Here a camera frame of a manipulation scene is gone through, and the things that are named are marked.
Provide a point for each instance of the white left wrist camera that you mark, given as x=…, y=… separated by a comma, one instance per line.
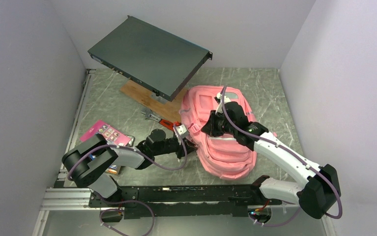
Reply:
x=181, y=131

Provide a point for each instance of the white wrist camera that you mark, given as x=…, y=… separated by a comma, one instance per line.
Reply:
x=181, y=131
x=228, y=97

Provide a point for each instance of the aluminium frame rail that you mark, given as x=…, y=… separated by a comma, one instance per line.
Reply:
x=64, y=195

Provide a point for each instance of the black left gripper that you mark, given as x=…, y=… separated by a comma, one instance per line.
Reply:
x=189, y=146

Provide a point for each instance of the pink student backpack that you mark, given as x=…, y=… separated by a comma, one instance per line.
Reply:
x=220, y=156

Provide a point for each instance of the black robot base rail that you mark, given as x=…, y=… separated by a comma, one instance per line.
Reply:
x=184, y=200

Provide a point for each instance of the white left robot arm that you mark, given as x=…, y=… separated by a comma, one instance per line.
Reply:
x=87, y=163

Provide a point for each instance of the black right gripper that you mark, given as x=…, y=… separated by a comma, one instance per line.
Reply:
x=209, y=128

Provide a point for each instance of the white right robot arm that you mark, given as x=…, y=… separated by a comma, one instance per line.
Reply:
x=315, y=189

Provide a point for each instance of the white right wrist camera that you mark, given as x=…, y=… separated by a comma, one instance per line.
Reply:
x=228, y=97

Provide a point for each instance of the orange handled adjustable wrench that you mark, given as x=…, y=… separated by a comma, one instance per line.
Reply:
x=149, y=114

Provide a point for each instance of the brown wooden board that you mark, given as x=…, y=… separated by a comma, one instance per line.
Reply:
x=168, y=110

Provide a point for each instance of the dark metal rack unit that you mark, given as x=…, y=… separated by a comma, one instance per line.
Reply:
x=155, y=59

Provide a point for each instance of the pink sticker book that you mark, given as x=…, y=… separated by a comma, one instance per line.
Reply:
x=111, y=134

